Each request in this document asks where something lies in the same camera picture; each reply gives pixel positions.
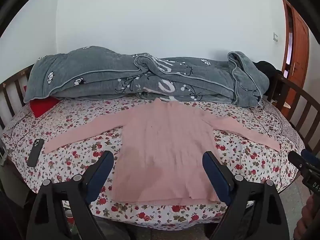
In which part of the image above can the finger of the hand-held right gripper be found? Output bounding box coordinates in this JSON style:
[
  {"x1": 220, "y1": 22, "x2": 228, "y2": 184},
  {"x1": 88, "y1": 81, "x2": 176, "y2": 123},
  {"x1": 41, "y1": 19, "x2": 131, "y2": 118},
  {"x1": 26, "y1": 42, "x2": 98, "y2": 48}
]
[
  {"x1": 287, "y1": 151, "x2": 312, "y2": 174},
  {"x1": 301, "y1": 149, "x2": 320, "y2": 162}
]

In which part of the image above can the black cloth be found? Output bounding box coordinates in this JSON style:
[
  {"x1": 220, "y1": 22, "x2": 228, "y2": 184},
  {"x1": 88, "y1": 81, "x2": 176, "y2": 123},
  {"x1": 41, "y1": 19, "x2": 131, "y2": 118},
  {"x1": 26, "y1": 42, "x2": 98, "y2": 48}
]
[{"x1": 252, "y1": 61, "x2": 283, "y2": 80}]

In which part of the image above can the red pillow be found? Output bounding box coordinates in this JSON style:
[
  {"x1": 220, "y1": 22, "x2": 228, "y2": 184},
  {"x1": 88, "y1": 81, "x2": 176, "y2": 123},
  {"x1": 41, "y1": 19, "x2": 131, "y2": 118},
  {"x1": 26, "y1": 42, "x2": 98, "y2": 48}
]
[{"x1": 29, "y1": 97, "x2": 60, "y2": 118}]

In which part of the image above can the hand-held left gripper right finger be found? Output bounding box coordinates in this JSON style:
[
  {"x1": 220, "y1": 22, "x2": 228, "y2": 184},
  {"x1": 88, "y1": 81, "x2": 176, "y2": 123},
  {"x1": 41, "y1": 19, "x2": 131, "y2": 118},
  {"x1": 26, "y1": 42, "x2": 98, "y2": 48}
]
[{"x1": 202, "y1": 151, "x2": 290, "y2": 240}]

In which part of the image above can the wooden door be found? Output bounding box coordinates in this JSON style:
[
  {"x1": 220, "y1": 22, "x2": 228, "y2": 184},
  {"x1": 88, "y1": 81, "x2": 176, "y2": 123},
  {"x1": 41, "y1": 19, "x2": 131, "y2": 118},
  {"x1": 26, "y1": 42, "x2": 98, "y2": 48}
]
[{"x1": 282, "y1": 0, "x2": 310, "y2": 80}]

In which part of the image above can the grey floral blanket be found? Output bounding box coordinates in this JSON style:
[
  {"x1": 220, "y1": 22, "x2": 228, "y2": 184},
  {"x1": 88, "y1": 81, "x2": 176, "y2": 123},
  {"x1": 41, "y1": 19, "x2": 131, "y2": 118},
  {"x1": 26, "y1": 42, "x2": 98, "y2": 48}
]
[{"x1": 24, "y1": 46, "x2": 270, "y2": 108}]

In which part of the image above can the floral bed sheet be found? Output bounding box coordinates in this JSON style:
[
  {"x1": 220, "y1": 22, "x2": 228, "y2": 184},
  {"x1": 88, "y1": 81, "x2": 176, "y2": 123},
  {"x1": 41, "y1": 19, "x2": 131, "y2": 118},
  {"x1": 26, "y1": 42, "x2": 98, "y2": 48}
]
[{"x1": 1, "y1": 96, "x2": 306, "y2": 231}]

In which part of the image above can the pink ribbed sweater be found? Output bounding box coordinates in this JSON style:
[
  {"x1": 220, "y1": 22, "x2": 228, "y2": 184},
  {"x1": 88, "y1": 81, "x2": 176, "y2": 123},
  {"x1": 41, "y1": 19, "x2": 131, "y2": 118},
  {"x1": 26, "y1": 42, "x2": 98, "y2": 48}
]
[{"x1": 44, "y1": 98, "x2": 280, "y2": 203}]

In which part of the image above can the person's right hand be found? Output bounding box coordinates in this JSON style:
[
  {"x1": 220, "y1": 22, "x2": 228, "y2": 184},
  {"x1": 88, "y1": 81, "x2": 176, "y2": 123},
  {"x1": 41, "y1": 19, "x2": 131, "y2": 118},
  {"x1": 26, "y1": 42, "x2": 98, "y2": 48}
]
[{"x1": 293, "y1": 195, "x2": 320, "y2": 240}]

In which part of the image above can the black smartphone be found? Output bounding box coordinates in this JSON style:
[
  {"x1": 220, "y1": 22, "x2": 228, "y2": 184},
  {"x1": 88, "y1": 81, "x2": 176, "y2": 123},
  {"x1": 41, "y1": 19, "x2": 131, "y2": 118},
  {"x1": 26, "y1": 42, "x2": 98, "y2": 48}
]
[{"x1": 27, "y1": 138, "x2": 45, "y2": 167}]

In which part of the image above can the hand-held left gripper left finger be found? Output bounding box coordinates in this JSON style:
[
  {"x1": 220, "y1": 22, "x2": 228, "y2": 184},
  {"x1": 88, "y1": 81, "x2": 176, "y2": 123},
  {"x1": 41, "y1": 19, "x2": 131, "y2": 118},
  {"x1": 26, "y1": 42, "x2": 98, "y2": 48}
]
[{"x1": 26, "y1": 151, "x2": 115, "y2": 240}]

